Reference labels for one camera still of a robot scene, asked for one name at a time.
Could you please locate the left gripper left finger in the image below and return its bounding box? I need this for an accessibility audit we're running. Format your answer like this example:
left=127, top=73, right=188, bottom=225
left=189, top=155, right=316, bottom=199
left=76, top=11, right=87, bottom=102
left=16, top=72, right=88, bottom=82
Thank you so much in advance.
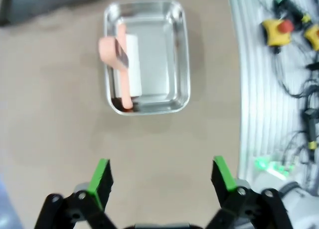
left=34, top=158, right=118, bottom=229

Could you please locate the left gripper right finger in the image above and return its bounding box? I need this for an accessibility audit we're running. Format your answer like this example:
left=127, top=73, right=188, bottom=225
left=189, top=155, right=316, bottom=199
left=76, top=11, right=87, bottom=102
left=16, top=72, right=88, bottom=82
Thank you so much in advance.
left=205, top=156, right=290, bottom=229

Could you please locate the green lit electronic device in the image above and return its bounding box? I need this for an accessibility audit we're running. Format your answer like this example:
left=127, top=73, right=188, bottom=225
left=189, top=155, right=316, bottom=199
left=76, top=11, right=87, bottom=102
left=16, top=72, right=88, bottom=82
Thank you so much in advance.
left=254, top=156, right=295, bottom=180

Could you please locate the black adapter with yellow band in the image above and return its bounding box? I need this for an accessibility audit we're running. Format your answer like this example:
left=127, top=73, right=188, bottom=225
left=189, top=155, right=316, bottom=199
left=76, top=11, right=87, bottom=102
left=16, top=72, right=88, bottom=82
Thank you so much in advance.
left=303, top=109, right=319, bottom=150

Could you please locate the pink lint roller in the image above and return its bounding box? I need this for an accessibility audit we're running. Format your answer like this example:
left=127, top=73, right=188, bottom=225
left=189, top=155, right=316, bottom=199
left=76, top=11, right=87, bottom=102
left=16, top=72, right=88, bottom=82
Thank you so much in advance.
left=98, top=24, right=143, bottom=110

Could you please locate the stainless steel tray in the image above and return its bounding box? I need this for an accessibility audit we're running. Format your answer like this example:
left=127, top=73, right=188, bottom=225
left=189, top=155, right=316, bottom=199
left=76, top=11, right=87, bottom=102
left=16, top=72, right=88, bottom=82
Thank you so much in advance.
left=103, top=0, right=191, bottom=115

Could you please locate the yellow emergency stop button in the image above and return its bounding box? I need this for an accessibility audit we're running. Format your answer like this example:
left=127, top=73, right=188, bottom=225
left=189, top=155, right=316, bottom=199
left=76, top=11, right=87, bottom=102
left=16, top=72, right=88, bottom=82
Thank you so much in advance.
left=261, top=18, right=295, bottom=48
left=304, top=24, right=319, bottom=51

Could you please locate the dark gray base block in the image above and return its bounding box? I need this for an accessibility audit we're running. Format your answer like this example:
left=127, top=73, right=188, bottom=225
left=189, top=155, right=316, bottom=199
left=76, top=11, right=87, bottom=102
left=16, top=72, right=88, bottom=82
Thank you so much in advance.
left=0, top=0, right=107, bottom=26

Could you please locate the black plug with green cap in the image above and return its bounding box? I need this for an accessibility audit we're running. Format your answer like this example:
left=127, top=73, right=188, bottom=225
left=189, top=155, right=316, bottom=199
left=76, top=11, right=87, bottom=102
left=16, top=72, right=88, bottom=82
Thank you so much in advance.
left=273, top=0, right=291, bottom=14

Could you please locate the gray hose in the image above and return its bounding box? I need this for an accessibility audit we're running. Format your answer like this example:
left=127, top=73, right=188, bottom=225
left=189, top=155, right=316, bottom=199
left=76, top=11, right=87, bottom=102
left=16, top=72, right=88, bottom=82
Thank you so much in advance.
left=278, top=180, right=300, bottom=197

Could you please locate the ribbed silver base plate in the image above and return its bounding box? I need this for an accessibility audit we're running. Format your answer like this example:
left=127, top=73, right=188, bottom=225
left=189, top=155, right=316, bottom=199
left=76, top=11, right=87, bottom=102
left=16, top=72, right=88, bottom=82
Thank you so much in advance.
left=227, top=0, right=319, bottom=190

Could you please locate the black cable bundle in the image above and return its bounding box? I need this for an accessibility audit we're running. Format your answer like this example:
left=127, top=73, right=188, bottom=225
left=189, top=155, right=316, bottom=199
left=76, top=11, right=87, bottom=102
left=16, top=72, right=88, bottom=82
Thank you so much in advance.
left=273, top=4, right=319, bottom=170

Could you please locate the black yellow cable connector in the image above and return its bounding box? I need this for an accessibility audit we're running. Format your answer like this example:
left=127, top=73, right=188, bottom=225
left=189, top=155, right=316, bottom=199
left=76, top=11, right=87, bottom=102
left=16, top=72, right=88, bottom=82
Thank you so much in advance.
left=295, top=11, right=312, bottom=24

